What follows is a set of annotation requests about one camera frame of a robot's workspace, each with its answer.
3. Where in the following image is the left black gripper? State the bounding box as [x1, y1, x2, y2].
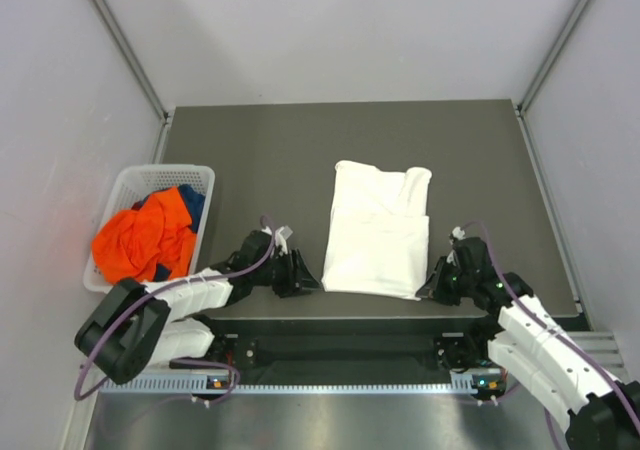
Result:
[252, 247, 322, 297]

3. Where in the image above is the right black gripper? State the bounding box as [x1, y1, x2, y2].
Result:
[417, 255, 475, 305]

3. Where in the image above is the white t-shirt red print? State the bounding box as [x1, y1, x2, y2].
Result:
[321, 160, 432, 301]

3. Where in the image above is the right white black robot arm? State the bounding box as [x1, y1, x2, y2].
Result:
[418, 228, 639, 449]

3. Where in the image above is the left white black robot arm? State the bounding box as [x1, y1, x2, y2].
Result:
[74, 227, 322, 384]

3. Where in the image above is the navy blue t-shirt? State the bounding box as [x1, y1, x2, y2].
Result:
[131, 184, 205, 282]

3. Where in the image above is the orange t-shirt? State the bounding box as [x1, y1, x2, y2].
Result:
[91, 195, 197, 284]

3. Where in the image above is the white plastic laundry basket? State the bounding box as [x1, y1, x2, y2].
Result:
[83, 164, 215, 293]

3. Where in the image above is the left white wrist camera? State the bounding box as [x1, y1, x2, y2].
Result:
[262, 226, 293, 256]

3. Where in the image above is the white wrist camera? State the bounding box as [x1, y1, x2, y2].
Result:
[447, 226, 466, 267]
[262, 226, 293, 256]

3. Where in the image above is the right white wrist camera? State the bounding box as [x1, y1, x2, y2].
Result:
[447, 226, 466, 267]

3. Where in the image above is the aluminium frame rail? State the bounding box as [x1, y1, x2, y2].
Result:
[79, 332, 626, 377]

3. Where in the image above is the grey slotted cable duct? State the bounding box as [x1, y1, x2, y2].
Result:
[101, 369, 506, 396]

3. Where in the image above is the left aluminium corner post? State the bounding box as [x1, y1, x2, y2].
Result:
[89, 0, 169, 123]

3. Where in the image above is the aluminium corner post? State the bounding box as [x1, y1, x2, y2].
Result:
[514, 0, 595, 119]
[89, 0, 169, 123]

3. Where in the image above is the right aluminium corner post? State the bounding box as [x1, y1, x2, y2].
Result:
[514, 0, 595, 119]

